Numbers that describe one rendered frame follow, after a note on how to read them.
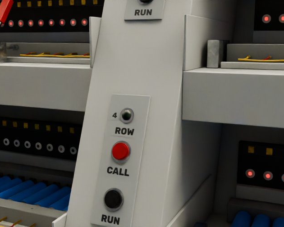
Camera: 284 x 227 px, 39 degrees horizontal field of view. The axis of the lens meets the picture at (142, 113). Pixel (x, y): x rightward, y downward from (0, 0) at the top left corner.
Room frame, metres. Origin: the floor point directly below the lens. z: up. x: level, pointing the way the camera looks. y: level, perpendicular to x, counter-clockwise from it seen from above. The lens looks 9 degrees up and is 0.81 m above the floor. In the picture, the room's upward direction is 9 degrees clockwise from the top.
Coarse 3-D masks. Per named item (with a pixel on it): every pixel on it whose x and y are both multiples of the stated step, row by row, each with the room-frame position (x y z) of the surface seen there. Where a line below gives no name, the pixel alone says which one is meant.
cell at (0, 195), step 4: (28, 180) 0.57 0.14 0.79; (20, 184) 0.55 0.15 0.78; (24, 184) 0.56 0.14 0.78; (28, 184) 0.56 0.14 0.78; (32, 184) 0.57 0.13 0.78; (12, 188) 0.54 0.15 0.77; (16, 188) 0.54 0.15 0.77; (20, 188) 0.55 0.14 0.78; (24, 188) 0.55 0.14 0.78; (4, 192) 0.53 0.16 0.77; (8, 192) 0.53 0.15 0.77; (12, 192) 0.53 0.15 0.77; (16, 192) 0.54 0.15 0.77; (0, 196) 0.52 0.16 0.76; (4, 196) 0.52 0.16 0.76; (8, 196) 0.52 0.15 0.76
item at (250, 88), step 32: (256, 0) 0.48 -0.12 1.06; (192, 32) 0.36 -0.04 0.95; (224, 32) 0.47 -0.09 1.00; (256, 32) 0.49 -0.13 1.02; (192, 64) 0.37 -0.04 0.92; (224, 64) 0.38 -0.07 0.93; (256, 64) 0.37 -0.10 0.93; (192, 96) 0.36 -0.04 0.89; (224, 96) 0.34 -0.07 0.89; (256, 96) 0.33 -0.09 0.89
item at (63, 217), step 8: (0, 152) 0.64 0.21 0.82; (8, 152) 0.63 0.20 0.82; (16, 152) 0.63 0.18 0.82; (0, 160) 0.64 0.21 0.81; (8, 160) 0.63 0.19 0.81; (16, 160) 0.63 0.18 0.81; (24, 160) 0.62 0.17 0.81; (32, 160) 0.61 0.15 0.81; (40, 160) 0.61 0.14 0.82; (48, 160) 0.60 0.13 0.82; (56, 160) 0.59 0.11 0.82; (64, 160) 0.59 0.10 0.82; (72, 160) 0.59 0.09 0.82; (56, 168) 0.60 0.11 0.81; (64, 168) 0.59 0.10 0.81; (72, 168) 0.59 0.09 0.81; (64, 216) 0.39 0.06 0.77; (56, 224) 0.38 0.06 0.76; (64, 224) 0.39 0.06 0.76
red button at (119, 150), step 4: (116, 144) 0.37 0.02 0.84; (120, 144) 0.37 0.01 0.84; (124, 144) 0.37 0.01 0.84; (116, 148) 0.37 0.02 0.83; (120, 148) 0.37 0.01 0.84; (124, 148) 0.36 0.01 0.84; (112, 152) 0.37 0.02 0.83; (116, 152) 0.37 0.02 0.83; (120, 152) 0.37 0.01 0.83; (124, 152) 0.36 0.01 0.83; (128, 152) 0.37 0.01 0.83; (116, 156) 0.37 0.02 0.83; (120, 156) 0.37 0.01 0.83; (124, 156) 0.36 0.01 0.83
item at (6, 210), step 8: (0, 200) 0.49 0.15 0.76; (8, 200) 0.49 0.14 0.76; (0, 208) 0.48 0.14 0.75; (8, 208) 0.47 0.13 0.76; (16, 208) 0.47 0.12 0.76; (24, 208) 0.47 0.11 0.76; (32, 208) 0.47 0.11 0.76; (40, 208) 0.47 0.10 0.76; (48, 208) 0.47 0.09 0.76; (0, 216) 0.48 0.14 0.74; (8, 216) 0.48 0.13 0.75; (16, 216) 0.47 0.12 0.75; (24, 216) 0.46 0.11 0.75; (32, 216) 0.46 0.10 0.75; (40, 216) 0.45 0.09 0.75; (48, 216) 0.45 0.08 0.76; (56, 216) 0.45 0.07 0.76; (24, 224) 0.47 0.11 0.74; (32, 224) 0.46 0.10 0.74; (40, 224) 0.46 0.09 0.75; (48, 224) 0.45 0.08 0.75
